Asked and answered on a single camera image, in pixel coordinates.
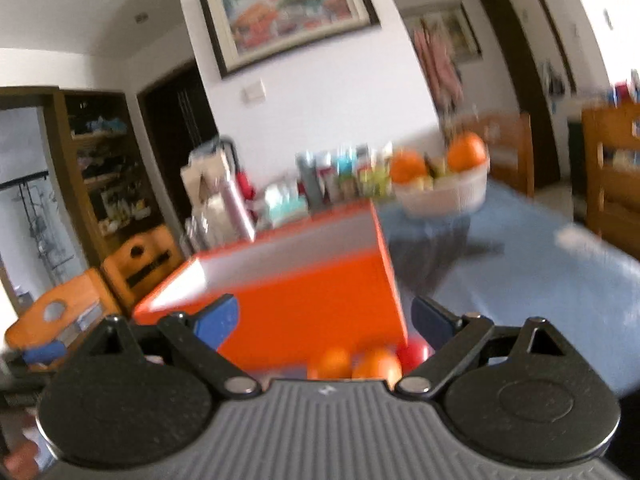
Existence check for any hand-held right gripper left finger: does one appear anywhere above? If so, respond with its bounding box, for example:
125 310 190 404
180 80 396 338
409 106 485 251
80 294 263 401

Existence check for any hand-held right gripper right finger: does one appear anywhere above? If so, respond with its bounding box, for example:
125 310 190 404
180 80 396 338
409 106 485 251
395 296 583 401

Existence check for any red apple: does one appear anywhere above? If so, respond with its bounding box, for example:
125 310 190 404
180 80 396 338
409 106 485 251
395 337 433 376

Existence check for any small orange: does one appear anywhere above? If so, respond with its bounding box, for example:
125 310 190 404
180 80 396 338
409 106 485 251
351 346 403 386
307 347 353 381

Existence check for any orange storage box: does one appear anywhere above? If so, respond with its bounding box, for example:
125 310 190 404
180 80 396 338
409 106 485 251
131 199 410 376

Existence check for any white perforated plastic basket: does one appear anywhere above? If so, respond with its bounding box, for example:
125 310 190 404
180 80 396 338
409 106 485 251
392 160 491 218

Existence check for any wooden dining chair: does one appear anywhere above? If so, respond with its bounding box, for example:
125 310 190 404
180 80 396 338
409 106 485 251
452 111 535 198
5 267 123 361
101 225 183 311
581 100 640 261

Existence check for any blue tablecloth with black print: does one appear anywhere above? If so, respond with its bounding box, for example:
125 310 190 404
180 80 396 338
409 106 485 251
375 180 640 396

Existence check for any pink thermos bottle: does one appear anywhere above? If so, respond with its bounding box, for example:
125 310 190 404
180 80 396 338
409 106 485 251
220 180 256 243

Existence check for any teal tissue box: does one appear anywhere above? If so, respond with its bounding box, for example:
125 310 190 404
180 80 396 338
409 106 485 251
263 185 310 226

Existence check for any white paper bag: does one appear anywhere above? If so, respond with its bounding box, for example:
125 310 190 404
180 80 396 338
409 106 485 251
180 150 236 256

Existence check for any large orange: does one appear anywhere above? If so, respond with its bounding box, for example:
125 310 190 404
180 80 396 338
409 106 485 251
389 150 428 184
446 131 488 172

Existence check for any red snack container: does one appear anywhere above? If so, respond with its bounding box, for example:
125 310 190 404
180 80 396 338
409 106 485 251
320 167 342 202

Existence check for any dark wooden shelf unit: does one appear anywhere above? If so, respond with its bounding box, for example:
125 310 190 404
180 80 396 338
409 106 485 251
42 90 166 266

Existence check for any pink hanging garment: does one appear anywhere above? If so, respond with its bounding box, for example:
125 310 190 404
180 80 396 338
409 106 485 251
412 22 463 111

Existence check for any black hanging bag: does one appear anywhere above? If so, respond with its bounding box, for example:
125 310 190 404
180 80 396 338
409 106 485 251
542 60 566 98

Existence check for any large framed painting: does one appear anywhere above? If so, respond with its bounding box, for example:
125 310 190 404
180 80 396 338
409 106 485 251
198 0 381 80

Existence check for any red umbrella with black handle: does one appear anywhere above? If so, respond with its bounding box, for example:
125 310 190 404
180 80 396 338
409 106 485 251
220 136 257 202

